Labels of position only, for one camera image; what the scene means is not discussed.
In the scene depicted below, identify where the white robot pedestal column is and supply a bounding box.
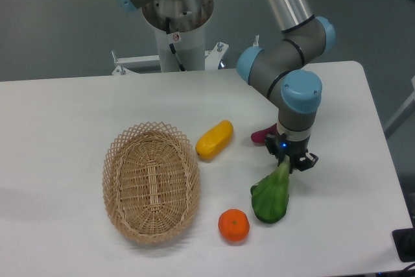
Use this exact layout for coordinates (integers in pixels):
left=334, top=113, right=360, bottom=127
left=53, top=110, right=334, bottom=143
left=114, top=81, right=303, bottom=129
left=154, top=27, right=206, bottom=73

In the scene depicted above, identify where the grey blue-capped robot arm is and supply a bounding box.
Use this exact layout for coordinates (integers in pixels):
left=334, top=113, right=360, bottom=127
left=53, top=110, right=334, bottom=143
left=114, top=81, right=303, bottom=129
left=117, top=0, right=336, bottom=171

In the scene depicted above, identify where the white metal base frame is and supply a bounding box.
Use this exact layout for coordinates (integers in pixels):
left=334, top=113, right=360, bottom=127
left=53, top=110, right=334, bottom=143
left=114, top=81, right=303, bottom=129
left=111, top=42, right=230, bottom=75

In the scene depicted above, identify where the yellow mango fruit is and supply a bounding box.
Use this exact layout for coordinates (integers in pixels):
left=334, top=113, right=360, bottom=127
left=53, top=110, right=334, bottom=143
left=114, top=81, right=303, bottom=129
left=195, top=120, right=233, bottom=160

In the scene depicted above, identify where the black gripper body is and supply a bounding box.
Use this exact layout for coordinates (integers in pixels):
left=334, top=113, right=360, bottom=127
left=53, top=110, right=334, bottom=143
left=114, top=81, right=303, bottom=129
left=276, top=133, right=308, bottom=162

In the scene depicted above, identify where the woven wicker basket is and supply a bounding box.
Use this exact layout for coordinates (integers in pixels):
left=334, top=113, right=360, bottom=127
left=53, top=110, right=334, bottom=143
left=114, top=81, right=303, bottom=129
left=102, top=122, right=200, bottom=244

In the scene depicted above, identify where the green bok choy vegetable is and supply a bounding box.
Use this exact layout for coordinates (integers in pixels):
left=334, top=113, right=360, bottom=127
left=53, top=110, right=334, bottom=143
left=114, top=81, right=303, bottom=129
left=250, top=156, right=291, bottom=224

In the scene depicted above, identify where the black cable on pedestal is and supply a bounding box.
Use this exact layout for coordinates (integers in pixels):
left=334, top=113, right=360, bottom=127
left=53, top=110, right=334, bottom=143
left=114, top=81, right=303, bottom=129
left=165, top=17, right=187, bottom=72

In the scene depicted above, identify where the purple sweet potato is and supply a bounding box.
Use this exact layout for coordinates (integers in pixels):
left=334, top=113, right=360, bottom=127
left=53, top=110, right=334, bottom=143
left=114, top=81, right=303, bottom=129
left=250, top=123, right=277, bottom=145

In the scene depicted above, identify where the orange tangerine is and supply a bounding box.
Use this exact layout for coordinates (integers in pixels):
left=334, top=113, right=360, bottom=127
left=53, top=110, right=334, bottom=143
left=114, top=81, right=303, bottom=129
left=218, top=209, right=250, bottom=242

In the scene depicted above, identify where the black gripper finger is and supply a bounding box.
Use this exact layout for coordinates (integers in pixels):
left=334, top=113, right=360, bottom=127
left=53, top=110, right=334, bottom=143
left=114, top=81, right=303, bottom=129
left=290, top=151, right=318, bottom=173
left=264, top=133, right=285, bottom=166

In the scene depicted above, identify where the black device at table edge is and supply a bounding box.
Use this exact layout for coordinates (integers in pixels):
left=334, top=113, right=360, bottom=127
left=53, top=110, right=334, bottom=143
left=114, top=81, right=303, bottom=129
left=392, top=228, right=414, bottom=263

